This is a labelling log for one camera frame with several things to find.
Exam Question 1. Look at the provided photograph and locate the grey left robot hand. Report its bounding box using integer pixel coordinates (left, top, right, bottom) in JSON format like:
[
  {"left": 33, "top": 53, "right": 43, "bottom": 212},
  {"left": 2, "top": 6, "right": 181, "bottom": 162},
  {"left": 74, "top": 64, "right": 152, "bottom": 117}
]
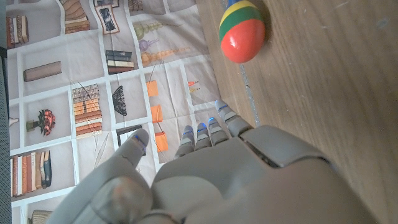
[{"left": 46, "top": 99, "right": 379, "bottom": 224}]

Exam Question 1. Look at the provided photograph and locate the striped wooden maraca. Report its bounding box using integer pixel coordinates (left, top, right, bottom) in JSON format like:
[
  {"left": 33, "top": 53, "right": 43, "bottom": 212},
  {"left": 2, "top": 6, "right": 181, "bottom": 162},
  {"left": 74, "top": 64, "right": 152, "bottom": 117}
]
[{"left": 218, "top": 0, "right": 266, "bottom": 65}]

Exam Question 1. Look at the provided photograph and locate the printed bookshelf backdrop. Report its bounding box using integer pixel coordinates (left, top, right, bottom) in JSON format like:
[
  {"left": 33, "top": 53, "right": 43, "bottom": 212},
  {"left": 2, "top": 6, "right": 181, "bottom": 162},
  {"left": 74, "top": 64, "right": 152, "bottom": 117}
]
[{"left": 5, "top": 0, "right": 221, "bottom": 224}]

